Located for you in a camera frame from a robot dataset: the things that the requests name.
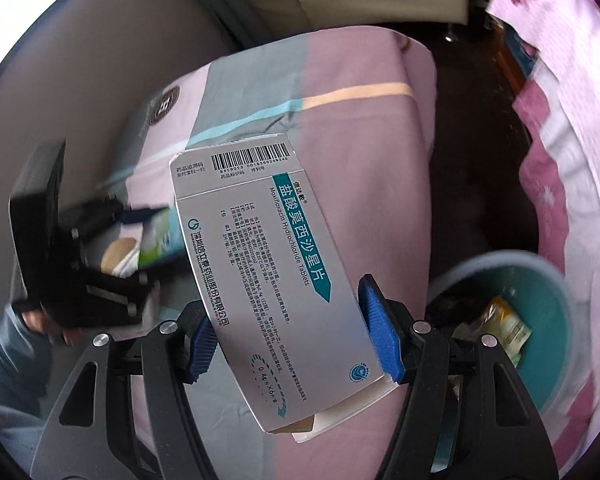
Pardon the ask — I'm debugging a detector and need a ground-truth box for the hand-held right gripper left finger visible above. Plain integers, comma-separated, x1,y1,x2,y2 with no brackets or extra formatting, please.
30,302,221,480

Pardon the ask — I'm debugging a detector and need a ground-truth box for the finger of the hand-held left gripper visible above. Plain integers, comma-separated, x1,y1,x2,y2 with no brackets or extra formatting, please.
82,267,160,328
72,194,173,236

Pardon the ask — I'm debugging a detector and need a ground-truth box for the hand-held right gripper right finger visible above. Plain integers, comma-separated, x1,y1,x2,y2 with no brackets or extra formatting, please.
357,274,563,480

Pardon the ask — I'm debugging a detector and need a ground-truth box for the small teal white box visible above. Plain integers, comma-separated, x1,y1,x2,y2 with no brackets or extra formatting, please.
139,207,186,267

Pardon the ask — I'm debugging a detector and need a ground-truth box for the white teal medicine box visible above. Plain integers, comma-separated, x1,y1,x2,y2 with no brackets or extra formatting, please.
169,133,398,443

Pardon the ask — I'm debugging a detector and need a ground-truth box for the teal plastic bin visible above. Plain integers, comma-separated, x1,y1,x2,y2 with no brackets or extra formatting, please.
422,250,578,413

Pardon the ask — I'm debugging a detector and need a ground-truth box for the person's left forearm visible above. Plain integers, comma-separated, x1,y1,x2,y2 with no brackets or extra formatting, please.
0,305,63,466

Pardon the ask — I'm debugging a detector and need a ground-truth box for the person's left hand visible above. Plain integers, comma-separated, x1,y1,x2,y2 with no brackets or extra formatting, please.
20,310,88,347

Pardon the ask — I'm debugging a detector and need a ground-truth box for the beige round item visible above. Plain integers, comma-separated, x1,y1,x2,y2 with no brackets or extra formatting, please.
101,237,142,278

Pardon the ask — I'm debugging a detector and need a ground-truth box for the yellow snack packet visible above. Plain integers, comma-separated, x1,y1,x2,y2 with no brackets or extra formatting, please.
480,296,533,356

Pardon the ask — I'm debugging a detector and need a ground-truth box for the pink white bed sheet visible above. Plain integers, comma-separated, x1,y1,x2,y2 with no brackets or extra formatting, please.
512,77,600,441

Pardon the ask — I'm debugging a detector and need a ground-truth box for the grey blue curtain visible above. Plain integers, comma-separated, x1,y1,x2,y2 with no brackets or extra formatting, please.
172,0,306,48

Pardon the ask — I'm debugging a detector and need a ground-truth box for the floral pink blanket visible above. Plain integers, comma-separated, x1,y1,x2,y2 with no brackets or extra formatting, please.
485,0,600,411

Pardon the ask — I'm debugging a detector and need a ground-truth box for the wooden bed frame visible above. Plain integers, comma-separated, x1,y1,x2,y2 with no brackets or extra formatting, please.
492,22,538,98

